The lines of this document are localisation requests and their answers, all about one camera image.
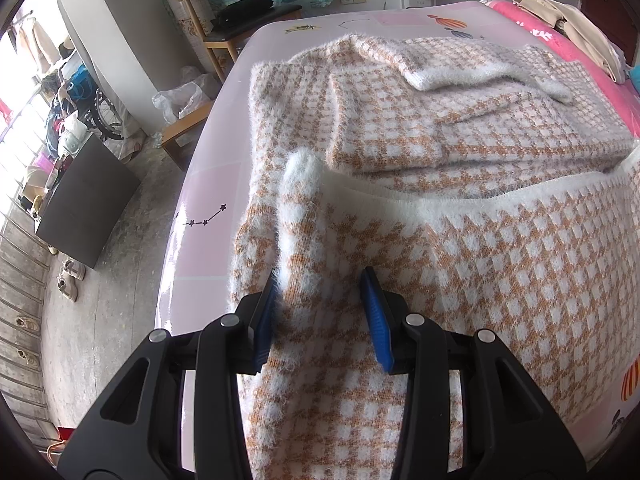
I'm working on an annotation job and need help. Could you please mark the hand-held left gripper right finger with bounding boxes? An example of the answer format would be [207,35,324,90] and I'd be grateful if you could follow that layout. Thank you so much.
[361,266,587,480]

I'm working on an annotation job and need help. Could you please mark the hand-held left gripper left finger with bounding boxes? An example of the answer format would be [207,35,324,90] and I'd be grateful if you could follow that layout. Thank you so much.
[56,270,282,480]

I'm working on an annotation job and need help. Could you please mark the beige houndstooth knit coat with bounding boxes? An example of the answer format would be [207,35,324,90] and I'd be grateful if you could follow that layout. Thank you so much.
[230,32,640,480]

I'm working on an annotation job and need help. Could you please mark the beige crumpled clothes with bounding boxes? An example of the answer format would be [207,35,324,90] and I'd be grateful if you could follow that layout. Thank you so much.
[512,0,626,83]

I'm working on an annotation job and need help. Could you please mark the hanging pale clothes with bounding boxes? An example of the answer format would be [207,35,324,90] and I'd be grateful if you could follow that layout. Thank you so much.
[17,12,53,73]

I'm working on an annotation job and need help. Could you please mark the bed with lilac sheet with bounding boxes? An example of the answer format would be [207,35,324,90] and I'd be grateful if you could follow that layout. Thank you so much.
[155,0,640,466]

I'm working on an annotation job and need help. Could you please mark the low wooden stool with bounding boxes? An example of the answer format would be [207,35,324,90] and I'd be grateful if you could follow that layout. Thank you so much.
[161,101,213,171]

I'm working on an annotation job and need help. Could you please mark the dark grey cabinet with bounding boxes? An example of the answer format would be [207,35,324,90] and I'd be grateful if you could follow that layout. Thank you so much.
[35,135,142,268]

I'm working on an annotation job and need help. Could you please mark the clear plastic bag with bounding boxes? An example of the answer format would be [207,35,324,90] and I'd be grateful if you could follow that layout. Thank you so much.
[151,66,221,126]

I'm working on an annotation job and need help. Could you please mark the metal window railing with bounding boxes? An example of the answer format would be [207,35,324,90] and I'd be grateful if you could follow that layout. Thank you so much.
[0,25,61,441]

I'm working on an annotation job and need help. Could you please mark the wheelchair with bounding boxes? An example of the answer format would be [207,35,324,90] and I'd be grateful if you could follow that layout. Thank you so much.
[87,87,132,142]

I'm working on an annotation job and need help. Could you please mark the wooden chair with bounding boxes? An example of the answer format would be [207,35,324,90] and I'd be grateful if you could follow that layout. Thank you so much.
[176,0,303,81]

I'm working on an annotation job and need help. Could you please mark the blue bag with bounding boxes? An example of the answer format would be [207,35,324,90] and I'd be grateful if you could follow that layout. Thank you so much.
[65,67,96,103]

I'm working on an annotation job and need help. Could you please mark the pale patterned box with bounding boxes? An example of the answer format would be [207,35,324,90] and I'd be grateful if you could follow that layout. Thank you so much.
[165,0,213,61]

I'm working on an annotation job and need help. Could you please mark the black cloth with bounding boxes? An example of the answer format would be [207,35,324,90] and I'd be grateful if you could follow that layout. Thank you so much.
[210,0,275,31]

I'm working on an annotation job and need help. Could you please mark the pink floral blanket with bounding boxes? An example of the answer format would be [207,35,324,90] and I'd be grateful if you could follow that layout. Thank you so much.
[480,0,640,141]

